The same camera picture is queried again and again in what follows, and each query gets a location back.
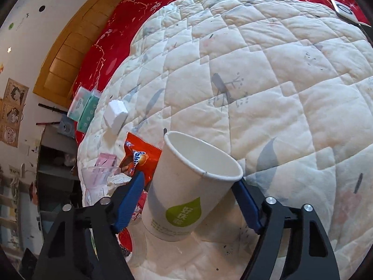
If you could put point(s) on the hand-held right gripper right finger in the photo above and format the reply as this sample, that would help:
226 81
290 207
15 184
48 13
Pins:
247 207

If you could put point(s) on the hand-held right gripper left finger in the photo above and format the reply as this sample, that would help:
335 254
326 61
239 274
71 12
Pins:
131 202

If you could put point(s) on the orange snack wrapper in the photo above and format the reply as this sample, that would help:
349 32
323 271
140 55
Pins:
140 157

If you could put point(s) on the white paper cup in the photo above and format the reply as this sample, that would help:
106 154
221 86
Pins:
186 186

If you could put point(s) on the clear plastic bag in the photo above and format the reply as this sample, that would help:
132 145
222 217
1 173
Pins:
96 186

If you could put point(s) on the pink packet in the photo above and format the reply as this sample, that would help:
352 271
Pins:
106 160

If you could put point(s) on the green tissue pack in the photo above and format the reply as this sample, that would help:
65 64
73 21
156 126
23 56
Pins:
89 113

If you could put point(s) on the grey blue box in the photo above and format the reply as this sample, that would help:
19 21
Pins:
67 127

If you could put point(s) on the white quilted blanket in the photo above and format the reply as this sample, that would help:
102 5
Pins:
262 108

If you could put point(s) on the white tissue pack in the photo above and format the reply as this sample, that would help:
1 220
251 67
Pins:
78 102

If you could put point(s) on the black toy sword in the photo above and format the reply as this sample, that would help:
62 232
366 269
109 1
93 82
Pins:
52 108

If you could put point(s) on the wooden headboard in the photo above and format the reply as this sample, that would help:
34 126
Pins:
72 49

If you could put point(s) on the white flat device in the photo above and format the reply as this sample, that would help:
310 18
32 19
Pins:
346 11

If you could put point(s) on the wall poster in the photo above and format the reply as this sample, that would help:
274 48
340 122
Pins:
13 113
8 134
17 92

